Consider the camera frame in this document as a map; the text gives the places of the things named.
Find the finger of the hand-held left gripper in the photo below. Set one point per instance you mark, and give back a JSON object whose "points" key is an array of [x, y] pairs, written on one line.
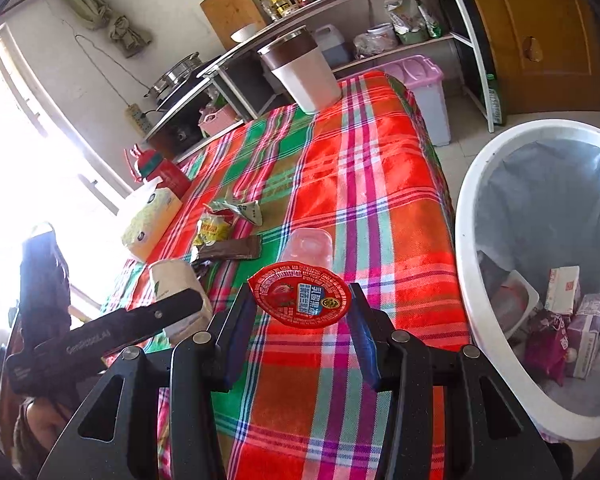
{"points": [[157, 314]]}

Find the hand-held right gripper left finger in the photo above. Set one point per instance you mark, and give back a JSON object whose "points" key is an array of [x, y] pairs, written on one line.
{"points": [[240, 330]]}

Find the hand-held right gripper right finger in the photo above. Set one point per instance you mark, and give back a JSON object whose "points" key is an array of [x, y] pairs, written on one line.
{"points": [[365, 340]]}

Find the red lid jelly cup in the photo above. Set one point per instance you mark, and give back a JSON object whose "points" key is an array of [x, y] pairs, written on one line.
{"points": [[300, 300]]}

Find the brown snack wrapper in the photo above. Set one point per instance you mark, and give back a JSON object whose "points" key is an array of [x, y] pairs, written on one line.
{"points": [[230, 249]]}

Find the yellow snack wrapper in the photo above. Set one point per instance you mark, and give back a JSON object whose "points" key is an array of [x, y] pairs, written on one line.
{"points": [[212, 230]]}

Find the white waste bin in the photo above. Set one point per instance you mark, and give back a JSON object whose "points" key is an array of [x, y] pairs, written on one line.
{"points": [[472, 240]]}

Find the maroon snack wrapper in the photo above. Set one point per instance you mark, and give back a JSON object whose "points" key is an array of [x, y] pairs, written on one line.
{"points": [[547, 350]]}

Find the red white milk carton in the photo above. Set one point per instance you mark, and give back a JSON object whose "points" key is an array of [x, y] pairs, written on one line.
{"points": [[562, 287]]}

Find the purple milk carton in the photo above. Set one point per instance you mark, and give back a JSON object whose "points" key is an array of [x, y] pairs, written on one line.
{"points": [[587, 335]]}

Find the clear bin liner bag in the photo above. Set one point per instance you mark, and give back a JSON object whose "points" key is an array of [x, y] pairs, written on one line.
{"points": [[540, 195]]}

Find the person's left hand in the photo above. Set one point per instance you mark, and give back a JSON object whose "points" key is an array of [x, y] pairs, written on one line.
{"points": [[40, 425]]}

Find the yellow white tissue pack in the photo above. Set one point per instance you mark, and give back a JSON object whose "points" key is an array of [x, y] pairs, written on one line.
{"points": [[150, 225]]}

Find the red green antler bottle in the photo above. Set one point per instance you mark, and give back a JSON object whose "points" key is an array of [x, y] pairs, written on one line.
{"points": [[165, 170]]}

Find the red green plaid tablecloth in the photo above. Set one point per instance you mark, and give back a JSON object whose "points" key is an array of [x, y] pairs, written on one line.
{"points": [[360, 185]]}

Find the dark small appliance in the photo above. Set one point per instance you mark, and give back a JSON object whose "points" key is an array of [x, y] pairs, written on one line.
{"points": [[180, 135]]}

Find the beige power strip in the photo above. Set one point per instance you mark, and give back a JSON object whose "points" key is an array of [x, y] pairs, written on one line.
{"points": [[137, 120]]}

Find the pink plastic basket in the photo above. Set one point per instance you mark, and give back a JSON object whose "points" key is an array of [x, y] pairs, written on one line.
{"points": [[220, 122]]}

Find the low white metal shelf rack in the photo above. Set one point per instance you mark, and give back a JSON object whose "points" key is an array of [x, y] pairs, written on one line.
{"points": [[180, 108]]}

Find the black induction cooker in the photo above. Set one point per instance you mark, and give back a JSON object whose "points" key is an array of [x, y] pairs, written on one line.
{"points": [[182, 97]]}

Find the window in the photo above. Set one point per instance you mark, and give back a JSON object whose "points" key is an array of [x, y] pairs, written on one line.
{"points": [[30, 135]]}

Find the storage bin pink lid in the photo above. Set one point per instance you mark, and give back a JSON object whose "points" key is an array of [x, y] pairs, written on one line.
{"points": [[420, 110]]}

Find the steel steamer pot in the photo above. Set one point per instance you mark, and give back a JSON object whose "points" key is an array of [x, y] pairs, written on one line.
{"points": [[177, 72]]}

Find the white jug brown lid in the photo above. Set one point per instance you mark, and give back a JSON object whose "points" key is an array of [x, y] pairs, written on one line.
{"points": [[305, 80]]}

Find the green plastic bottle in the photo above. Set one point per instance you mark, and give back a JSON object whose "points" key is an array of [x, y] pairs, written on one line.
{"points": [[496, 102]]}

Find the beige knotted hanging cloth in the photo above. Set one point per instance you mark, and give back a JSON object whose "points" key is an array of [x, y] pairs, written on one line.
{"points": [[125, 35]]}

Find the white ceramic bowl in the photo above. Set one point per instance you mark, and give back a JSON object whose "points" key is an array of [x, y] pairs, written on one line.
{"points": [[245, 33]]}

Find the blue white oil jug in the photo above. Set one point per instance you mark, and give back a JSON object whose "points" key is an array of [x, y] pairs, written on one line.
{"points": [[330, 47]]}

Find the crumpled clear plastic bag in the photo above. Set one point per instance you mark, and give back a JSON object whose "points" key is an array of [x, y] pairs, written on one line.
{"points": [[362, 45]]}

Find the white round tub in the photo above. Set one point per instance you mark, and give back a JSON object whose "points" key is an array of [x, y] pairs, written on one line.
{"points": [[382, 37]]}

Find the green bowl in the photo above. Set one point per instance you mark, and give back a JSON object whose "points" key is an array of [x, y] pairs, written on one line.
{"points": [[412, 36]]}

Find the wooden cutting board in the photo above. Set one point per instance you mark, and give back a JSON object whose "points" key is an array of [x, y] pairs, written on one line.
{"points": [[230, 10]]}

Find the small clear condiment bottle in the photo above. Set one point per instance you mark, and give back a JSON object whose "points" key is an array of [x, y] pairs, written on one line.
{"points": [[265, 9]]}

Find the green white pouch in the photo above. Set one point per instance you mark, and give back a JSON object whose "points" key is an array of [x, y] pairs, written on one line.
{"points": [[430, 20]]}

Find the white printed plastic bag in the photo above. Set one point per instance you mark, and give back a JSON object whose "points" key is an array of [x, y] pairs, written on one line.
{"points": [[405, 10]]}

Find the wooden door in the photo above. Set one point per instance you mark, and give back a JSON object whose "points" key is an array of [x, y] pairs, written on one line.
{"points": [[540, 20]]}

